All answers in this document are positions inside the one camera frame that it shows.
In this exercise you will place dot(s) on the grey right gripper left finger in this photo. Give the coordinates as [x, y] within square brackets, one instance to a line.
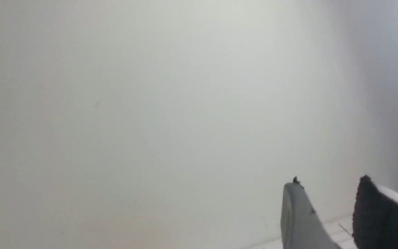
[301, 227]

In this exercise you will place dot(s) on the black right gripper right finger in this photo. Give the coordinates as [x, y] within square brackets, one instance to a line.
[375, 217]

